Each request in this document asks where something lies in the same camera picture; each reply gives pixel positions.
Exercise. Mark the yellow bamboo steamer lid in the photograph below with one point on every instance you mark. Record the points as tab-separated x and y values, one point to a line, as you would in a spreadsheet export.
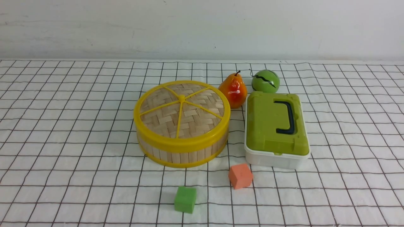
182	116

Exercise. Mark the yellow bamboo steamer basket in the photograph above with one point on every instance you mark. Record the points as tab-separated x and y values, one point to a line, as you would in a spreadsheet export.
183	160

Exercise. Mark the green lid white box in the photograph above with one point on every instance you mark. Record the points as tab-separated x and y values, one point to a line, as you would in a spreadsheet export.
275	133

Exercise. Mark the orange red toy pear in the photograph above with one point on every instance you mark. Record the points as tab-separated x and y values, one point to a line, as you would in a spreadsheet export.
234	90

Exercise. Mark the green toy ball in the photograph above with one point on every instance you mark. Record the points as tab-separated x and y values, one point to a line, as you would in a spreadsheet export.
266	81

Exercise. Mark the orange foam cube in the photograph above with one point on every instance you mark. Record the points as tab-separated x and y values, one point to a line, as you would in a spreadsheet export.
240	176

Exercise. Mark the green foam cube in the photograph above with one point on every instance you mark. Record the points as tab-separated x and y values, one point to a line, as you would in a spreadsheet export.
185	199

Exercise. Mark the white checkered tablecloth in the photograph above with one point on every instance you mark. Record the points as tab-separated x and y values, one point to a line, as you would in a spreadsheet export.
70	157

